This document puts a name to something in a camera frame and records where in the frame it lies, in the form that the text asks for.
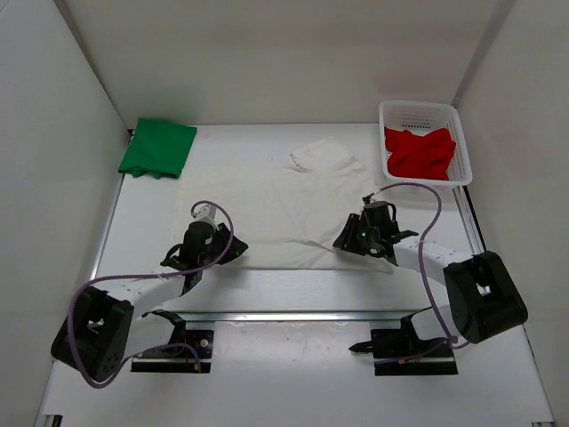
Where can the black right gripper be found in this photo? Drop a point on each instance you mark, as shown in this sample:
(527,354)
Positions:
(348,241)

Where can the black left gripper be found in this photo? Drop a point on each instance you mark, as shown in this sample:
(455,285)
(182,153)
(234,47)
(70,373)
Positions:
(236,249)

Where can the white t shirt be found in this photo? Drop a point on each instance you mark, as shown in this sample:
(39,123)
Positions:
(289,215)

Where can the green t shirt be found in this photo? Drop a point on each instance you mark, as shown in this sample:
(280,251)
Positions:
(159,148)

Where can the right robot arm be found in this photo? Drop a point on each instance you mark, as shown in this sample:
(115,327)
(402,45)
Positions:
(483,300)

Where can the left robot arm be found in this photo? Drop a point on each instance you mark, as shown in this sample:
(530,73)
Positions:
(112,319)

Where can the red t shirt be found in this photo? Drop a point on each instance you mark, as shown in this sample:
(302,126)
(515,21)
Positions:
(424,157)

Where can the white plastic basket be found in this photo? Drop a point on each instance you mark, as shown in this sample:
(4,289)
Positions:
(420,118)

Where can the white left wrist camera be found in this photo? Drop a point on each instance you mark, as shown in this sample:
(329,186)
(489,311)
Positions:
(206,213)

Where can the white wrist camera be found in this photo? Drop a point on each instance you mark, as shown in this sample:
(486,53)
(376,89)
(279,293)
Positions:
(206,213)
(368,199)

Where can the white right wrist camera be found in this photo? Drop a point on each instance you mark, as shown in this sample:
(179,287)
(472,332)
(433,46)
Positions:
(368,199)

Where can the aluminium table rail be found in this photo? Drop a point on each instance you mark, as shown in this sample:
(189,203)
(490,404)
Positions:
(294,316)

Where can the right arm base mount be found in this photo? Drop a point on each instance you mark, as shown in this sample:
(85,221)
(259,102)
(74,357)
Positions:
(401,352)

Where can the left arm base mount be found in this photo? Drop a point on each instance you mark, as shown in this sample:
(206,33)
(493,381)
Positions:
(164,342)

